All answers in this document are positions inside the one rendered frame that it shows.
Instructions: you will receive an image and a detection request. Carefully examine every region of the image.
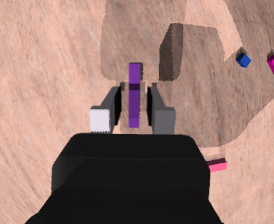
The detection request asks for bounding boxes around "pink rod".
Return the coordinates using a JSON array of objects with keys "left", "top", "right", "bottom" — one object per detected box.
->
[{"left": 206, "top": 158, "right": 227, "bottom": 172}]

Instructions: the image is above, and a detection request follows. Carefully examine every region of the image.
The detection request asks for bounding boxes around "purple rod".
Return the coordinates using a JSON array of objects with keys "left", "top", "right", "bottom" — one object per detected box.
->
[{"left": 129, "top": 63, "right": 140, "bottom": 128}]

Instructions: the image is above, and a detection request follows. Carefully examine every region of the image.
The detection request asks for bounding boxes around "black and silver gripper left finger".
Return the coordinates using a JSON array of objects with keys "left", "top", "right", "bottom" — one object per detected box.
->
[{"left": 89, "top": 86, "right": 122, "bottom": 134}]

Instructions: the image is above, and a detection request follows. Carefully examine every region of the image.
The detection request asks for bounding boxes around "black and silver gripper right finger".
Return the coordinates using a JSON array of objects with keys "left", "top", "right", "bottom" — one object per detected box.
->
[{"left": 147, "top": 87, "right": 176, "bottom": 134}]

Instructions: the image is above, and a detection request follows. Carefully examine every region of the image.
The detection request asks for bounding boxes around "small blue cube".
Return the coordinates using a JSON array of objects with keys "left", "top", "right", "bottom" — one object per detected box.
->
[{"left": 236, "top": 53, "right": 251, "bottom": 68}]

